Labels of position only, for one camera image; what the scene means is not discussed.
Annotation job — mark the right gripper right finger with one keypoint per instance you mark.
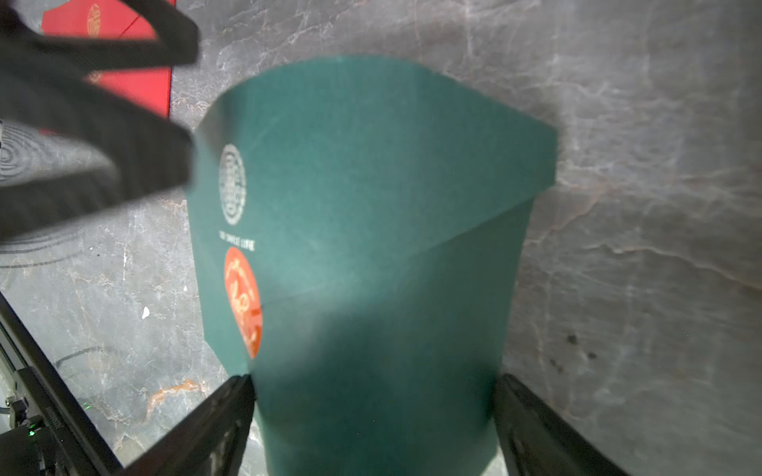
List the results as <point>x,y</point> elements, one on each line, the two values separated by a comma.
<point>535,440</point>

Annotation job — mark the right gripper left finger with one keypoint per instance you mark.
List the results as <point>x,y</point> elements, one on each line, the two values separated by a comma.
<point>211,440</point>

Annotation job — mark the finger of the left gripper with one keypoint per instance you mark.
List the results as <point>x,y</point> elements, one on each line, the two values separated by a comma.
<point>176,42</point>
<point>107,151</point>

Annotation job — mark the dark green envelope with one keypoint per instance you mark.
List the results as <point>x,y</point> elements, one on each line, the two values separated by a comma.
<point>357,224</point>

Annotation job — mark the red envelope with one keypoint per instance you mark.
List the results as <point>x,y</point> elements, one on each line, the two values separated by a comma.
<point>112,20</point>

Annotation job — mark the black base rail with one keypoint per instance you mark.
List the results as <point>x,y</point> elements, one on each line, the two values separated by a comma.
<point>49,432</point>

